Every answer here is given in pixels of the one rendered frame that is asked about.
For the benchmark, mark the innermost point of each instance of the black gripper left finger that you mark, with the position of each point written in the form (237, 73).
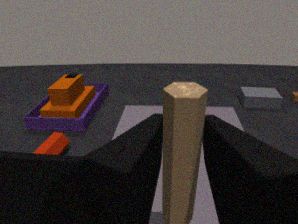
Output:
(113, 185)

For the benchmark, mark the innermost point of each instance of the grey rectangular floor panel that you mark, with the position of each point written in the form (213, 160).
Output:
(203, 209)

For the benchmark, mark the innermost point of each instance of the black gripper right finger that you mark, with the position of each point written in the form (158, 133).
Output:
(252, 183)

